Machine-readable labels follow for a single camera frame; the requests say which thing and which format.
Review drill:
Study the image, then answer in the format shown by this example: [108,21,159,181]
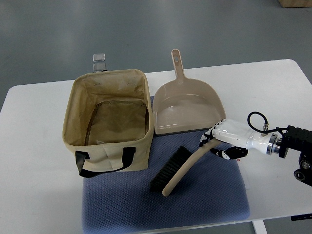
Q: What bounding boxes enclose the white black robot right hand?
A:
[199,119,281,160]

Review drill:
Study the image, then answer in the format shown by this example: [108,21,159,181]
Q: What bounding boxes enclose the beige hand broom black bristles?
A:
[150,139,221,197]

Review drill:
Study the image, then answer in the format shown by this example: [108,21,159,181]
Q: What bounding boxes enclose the beige plastic dustpan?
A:
[152,49,226,135]

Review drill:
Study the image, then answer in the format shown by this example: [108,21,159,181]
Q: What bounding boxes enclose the blue textured mat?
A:
[81,96,251,234]

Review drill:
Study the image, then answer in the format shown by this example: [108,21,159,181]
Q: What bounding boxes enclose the white table leg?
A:
[252,220,268,234]

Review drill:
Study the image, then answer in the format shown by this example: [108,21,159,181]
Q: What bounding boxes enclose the black table control panel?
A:
[291,214,312,221]

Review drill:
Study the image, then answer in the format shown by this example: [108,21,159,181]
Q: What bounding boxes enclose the brown cardboard box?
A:
[278,0,312,8]

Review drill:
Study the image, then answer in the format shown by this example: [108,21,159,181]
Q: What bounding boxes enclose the clear plastic clip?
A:
[93,53,106,72]

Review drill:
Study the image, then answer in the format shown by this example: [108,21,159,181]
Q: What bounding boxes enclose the yellow fabric bag black handle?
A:
[62,69,154,178]

